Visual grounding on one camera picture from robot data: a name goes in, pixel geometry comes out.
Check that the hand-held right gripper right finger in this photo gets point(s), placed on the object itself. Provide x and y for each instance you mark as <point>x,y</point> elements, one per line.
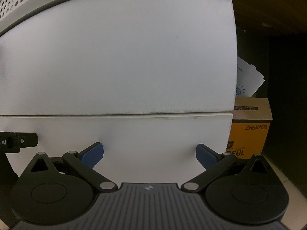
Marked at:
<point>205,157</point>

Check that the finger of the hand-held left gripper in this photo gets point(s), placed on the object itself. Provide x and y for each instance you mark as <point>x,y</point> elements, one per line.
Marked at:
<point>30,140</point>

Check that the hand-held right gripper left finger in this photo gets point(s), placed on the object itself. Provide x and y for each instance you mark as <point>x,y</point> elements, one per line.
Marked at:
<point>92,156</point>

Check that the tall white drawer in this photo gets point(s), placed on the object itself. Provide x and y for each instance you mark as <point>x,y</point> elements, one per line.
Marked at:
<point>120,60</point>

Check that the orange cardboard box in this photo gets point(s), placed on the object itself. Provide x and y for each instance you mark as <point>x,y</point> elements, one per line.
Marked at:
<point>251,134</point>

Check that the white paper sheets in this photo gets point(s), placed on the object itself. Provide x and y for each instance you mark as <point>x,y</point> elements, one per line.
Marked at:
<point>247,79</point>

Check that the brown wooden desk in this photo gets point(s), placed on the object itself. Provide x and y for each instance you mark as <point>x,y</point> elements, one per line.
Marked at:
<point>271,4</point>

